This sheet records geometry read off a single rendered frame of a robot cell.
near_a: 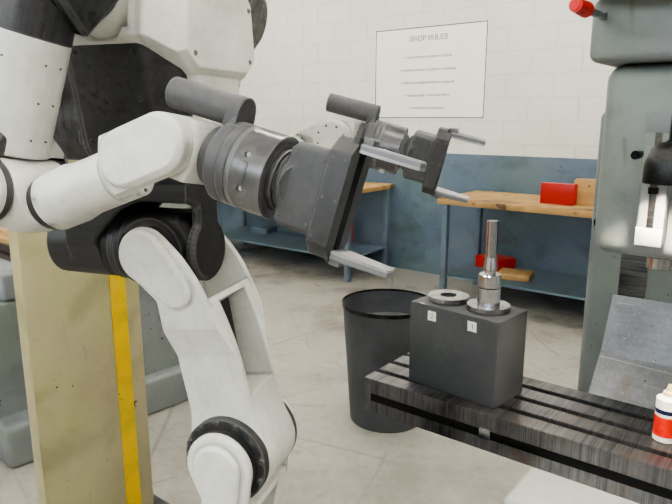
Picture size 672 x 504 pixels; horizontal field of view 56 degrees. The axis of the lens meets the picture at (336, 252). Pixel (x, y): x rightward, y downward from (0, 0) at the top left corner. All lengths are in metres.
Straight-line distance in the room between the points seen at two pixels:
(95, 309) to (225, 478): 1.38
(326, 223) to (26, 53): 0.42
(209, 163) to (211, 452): 0.52
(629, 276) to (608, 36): 0.70
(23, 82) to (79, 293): 1.51
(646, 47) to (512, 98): 4.77
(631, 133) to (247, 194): 0.72
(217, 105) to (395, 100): 5.78
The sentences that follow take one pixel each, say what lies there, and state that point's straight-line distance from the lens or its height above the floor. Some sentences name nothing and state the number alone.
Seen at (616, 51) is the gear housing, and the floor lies 1.65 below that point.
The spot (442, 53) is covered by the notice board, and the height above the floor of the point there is 2.12.
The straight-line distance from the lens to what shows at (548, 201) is 5.15.
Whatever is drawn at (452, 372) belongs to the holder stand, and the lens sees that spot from 1.38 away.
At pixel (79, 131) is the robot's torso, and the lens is 1.01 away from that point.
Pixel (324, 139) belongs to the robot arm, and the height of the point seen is 1.51.
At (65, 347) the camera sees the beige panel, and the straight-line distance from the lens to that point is 2.30.
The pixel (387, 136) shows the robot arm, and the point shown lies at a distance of 1.13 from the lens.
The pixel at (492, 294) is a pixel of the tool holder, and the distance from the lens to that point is 1.33.
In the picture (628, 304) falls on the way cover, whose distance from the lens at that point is 1.67.
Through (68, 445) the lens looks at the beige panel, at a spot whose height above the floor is 0.44.
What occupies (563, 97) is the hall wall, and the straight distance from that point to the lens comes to 5.71.
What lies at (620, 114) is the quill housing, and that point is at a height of 1.55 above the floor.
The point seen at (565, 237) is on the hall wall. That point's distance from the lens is 5.75.
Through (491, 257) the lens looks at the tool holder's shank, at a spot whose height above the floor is 1.26.
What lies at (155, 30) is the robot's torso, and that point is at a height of 1.65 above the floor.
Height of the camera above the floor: 1.55
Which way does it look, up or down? 12 degrees down
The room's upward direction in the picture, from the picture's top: straight up
